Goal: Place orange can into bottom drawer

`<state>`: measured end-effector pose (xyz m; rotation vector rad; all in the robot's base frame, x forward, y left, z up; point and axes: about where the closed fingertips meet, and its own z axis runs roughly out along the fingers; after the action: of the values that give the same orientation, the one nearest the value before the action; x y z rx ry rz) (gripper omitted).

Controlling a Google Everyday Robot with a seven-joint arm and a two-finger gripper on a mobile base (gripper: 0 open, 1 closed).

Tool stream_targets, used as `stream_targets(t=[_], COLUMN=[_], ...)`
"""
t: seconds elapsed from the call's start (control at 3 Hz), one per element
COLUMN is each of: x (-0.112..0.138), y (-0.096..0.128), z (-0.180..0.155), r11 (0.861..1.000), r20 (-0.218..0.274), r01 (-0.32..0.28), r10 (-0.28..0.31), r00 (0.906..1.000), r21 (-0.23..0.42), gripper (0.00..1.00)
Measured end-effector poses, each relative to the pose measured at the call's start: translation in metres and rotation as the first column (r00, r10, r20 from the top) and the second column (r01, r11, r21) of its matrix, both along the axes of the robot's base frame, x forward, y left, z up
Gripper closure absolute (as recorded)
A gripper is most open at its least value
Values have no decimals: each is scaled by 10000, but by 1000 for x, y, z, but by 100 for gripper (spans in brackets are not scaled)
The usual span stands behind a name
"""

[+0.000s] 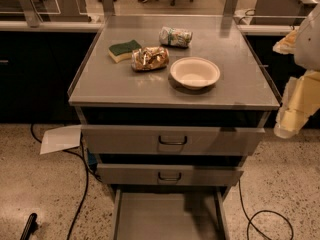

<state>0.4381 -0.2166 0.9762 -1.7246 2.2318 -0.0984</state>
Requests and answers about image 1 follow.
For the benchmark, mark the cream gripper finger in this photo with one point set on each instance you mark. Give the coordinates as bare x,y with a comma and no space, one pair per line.
301,100
287,44

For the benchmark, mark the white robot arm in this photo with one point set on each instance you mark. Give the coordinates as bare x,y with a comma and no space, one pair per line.
307,47

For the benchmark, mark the crushed white green can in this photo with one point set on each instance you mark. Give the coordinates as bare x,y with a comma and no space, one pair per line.
175,37

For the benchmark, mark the grey drawer cabinet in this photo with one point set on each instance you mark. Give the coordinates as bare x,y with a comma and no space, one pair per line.
172,101

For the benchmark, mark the grey bottom drawer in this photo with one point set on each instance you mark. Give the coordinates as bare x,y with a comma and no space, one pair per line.
169,214

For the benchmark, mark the grey drawer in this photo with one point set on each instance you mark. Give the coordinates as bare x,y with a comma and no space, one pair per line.
169,214
179,175
171,140

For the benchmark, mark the grey middle drawer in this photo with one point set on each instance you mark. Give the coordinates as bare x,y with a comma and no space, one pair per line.
179,175

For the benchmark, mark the grey top drawer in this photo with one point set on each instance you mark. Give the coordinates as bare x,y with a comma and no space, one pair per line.
171,140

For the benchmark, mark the white paper bowl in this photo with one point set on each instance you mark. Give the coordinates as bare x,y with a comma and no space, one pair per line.
195,73

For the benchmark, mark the green yellow sponge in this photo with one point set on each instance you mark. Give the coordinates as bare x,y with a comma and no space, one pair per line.
123,51

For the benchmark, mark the white paper sheet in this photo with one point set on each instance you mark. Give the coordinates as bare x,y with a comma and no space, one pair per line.
61,138

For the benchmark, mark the black object on floor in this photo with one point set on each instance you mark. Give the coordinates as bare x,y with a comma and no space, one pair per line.
29,227

